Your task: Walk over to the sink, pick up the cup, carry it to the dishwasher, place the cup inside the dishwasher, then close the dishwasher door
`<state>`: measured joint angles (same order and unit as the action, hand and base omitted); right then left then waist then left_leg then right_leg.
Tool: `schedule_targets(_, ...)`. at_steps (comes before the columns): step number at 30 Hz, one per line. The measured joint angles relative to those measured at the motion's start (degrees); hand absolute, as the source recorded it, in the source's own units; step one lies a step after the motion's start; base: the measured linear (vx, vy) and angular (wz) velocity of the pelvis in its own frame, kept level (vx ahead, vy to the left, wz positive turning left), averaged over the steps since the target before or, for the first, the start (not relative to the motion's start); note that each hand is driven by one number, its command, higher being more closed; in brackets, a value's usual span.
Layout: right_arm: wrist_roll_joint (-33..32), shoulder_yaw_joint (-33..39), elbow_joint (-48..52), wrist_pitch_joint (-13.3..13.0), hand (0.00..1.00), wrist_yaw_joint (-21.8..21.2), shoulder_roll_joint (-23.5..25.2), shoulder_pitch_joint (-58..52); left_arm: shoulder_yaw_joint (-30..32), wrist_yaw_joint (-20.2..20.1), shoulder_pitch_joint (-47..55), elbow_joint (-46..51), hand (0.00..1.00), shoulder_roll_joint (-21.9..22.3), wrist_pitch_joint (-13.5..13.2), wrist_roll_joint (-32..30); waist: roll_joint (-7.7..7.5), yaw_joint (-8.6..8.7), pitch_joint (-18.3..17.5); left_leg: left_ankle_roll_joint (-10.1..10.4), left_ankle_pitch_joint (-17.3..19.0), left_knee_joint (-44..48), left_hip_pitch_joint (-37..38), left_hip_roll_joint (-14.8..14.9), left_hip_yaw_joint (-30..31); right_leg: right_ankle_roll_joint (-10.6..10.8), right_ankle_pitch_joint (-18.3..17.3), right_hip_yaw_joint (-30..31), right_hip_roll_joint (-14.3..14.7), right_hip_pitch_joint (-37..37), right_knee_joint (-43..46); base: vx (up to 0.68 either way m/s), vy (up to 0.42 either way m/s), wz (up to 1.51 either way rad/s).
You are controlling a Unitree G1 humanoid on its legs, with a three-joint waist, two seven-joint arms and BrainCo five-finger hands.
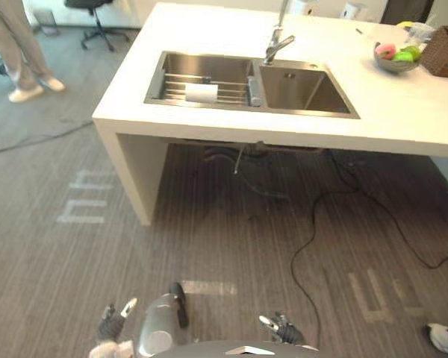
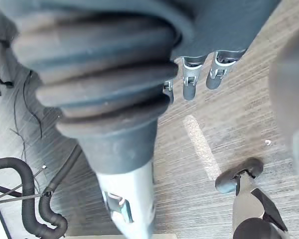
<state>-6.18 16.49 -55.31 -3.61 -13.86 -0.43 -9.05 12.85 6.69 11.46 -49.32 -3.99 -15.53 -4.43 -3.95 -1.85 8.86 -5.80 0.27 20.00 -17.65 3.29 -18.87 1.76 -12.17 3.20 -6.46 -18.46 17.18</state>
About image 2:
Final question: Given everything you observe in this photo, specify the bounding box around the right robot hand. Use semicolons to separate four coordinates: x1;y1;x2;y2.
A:
0;0;282;239

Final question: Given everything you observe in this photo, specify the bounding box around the dark robot foot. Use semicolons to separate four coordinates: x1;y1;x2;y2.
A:
215;157;264;194

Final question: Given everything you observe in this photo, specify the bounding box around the silver robot body part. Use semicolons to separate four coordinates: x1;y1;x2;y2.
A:
268;37;299;190

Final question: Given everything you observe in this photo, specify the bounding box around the silver robot leg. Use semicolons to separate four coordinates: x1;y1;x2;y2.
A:
232;170;289;239

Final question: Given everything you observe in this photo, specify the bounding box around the thin black cable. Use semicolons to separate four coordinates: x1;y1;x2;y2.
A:
9;70;48;160

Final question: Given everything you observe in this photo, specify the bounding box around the black corrugated hose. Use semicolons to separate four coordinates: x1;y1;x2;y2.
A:
0;157;68;239

